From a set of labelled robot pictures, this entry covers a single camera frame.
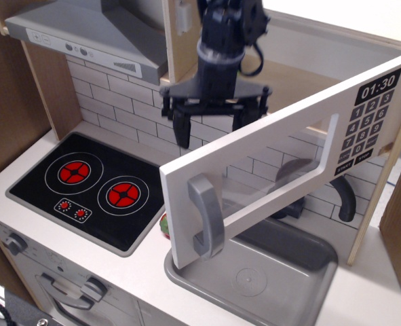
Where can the dark grey toy faucet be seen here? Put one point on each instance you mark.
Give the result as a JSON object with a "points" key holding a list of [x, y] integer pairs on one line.
{"points": [[346, 200]]}

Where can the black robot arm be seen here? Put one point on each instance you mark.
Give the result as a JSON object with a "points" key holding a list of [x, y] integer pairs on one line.
{"points": [[230, 26]]}

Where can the grey toy sink basin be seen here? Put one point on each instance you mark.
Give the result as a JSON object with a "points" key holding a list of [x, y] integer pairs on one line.
{"points": [[270, 274]]}

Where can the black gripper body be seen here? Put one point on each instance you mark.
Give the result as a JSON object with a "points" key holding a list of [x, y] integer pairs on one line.
{"points": [[215, 89]]}

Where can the grey oven knob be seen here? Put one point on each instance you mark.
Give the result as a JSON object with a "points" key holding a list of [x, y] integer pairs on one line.
{"points": [[15, 244]]}

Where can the grey range hood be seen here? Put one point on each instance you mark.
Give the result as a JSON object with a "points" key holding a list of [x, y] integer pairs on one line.
{"points": [[101, 32]]}

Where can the white toy microwave door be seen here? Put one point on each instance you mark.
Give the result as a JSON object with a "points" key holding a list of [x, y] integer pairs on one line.
{"points": [[221, 189]]}

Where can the black toy stove top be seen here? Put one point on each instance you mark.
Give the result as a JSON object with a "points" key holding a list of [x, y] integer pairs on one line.
{"points": [[94, 190]]}

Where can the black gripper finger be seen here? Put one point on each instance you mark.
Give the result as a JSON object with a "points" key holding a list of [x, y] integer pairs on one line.
{"points": [[243, 117], [182, 128]]}

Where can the red toy strawberry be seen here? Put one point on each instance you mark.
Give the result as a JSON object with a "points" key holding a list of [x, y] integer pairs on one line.
{"points": [[163, 224]]}

